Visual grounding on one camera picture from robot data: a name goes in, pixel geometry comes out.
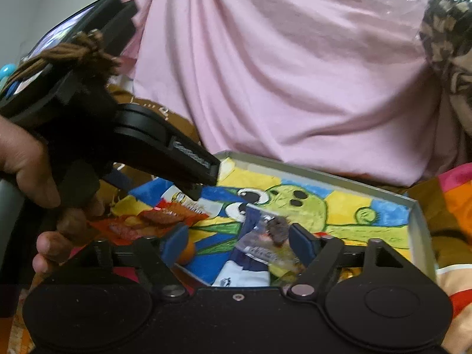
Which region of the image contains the small orange fruit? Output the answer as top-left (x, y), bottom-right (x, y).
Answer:
top-left (176, 240), bottom-right (196, 266)

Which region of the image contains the red orange snack packet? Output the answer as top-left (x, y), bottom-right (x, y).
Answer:
top-left (87, 191), bottom-right (222, 245)

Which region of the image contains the yellow brown snack packet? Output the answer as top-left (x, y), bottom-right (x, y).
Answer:
top-left (338, 267), bottom-right (362, 282)

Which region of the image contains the clear pack dark snack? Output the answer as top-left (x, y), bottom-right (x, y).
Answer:
top-left (236, 215), bottom-right (303, 273)

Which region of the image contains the navy blue snack packet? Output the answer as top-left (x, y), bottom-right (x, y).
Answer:
top-left (212, 205), bottom-right (271, 288)

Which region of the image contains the person's left hand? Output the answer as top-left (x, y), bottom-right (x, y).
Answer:
top-left (1, 117), bottom-right (105, 277)

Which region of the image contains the grey cartoon tray box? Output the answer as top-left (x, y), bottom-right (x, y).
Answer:
top-left (129, 152), bottom-right (436, 285)

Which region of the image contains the brown yarn tassel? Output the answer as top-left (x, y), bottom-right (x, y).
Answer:
top-left (1, 29), bottom-right (122, 94)

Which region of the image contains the colourful cartoon blanket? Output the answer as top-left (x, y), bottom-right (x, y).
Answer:
top-left (0, 161), bottom-right (472, 354)

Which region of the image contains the pink bed sheet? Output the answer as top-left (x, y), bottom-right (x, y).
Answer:
top-left (122, 0), bottom-right (466, 186)

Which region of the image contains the black white patterned cloth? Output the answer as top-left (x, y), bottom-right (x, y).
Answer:
top-left (419, 0), bottom-right (471, 134)

